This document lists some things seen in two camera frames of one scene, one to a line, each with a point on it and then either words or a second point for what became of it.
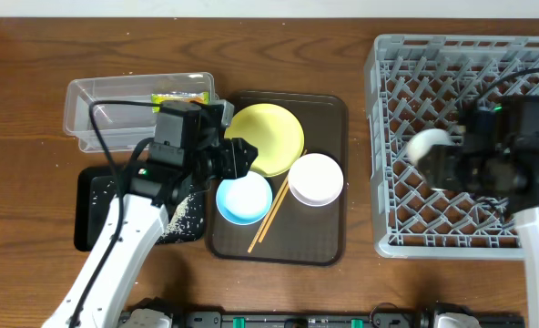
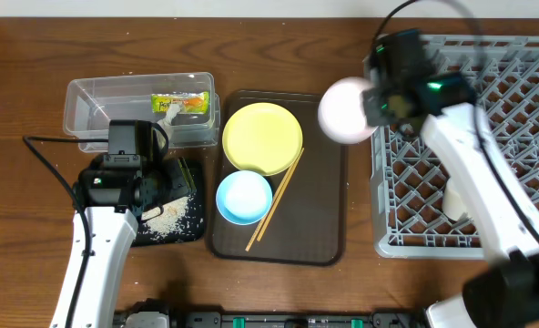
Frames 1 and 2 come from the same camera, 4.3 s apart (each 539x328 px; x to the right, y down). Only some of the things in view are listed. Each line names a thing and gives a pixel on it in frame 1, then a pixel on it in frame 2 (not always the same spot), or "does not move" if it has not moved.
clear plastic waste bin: [123, 128] does not move
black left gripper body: [227, 163] to [168, 184]
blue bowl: [246, 199] does not move
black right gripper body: [440, 166] to [372, 107]
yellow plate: [274, 132] does not move
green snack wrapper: [157, 97] does not move
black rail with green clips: [389, 316] does not move
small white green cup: [422, 140] to [452, 203]
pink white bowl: [315, 179] to [341, 114]
